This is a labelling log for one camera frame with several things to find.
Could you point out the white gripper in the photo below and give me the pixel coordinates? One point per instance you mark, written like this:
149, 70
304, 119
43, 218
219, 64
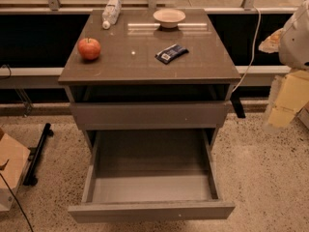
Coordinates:
295, 43

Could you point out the blue rxbar blueberry wrapper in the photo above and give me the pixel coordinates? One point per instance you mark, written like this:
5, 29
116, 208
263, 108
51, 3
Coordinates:
171, 53

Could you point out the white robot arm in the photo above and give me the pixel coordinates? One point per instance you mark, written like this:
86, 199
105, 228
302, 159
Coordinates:
293, 48

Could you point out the closed grey top drawer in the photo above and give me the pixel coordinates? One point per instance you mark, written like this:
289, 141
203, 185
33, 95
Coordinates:
148, 116

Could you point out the grey drawer cabinet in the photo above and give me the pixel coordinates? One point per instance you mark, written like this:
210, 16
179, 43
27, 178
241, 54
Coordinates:
127, 71

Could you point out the open grey middle drawer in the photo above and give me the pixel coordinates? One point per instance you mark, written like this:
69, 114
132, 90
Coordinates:
150, 175

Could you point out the white ceramic bowl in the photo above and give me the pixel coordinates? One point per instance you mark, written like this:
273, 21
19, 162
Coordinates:
169, 18

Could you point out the clear plastic water bottle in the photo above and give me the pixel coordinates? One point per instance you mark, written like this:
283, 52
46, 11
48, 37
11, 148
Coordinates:
111, 13

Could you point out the red apple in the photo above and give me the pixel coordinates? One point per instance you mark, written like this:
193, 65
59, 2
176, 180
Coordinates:
89, 48

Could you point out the cardboard box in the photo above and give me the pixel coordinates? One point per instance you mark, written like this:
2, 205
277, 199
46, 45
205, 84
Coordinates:
13, 160

